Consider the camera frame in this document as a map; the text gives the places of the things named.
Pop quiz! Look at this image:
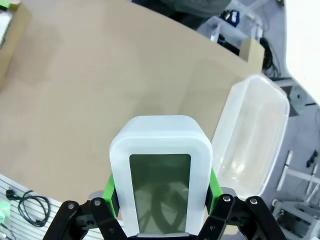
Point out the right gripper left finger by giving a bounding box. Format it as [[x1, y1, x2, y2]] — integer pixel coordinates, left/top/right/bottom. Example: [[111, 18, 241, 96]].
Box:
[[44, 172, 127, 240]]

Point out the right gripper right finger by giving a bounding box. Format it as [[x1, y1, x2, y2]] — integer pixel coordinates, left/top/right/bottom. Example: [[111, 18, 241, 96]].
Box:
[[197, 167, 285, 240]]

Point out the white digital clock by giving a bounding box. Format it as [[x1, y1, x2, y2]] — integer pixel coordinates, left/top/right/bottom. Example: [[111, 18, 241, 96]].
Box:
[[109, 114, 214, 238]]

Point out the clear plastic container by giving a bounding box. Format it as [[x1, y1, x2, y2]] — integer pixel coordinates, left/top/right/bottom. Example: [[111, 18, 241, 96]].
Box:
[[210, 74, 291, 199]]

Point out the cardboard box on floor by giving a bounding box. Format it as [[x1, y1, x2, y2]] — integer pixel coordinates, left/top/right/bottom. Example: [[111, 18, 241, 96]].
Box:
[[239, 37, 266, 73]]

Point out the open brown cardboard box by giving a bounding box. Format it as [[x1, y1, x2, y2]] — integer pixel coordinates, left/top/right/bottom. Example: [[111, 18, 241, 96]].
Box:
[[0, 1, 33, 92]]

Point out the white background table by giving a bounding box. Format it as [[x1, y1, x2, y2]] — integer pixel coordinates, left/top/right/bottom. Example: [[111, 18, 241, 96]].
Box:
[[282, 0, 320, 106]]

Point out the clear storage bin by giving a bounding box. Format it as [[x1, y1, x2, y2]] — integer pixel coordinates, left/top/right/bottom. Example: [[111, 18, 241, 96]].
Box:
[[197, 9, 263, 53]]

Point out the person in grey jacket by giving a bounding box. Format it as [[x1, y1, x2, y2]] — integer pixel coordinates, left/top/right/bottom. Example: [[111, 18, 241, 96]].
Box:
[[161, 0, 232, 29]]

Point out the white metal frame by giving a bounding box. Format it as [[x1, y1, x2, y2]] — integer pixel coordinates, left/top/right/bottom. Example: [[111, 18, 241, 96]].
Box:
[[272, 149, 320, 238]]

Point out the black power cable with plug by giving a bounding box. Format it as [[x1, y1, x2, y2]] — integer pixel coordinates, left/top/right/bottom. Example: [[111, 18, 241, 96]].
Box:
[[5, 188, 51, 228]]

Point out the aluminium rail platform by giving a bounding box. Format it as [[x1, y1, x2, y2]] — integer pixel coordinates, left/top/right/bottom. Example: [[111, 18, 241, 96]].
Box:
[[0, 172, 106, 240]]

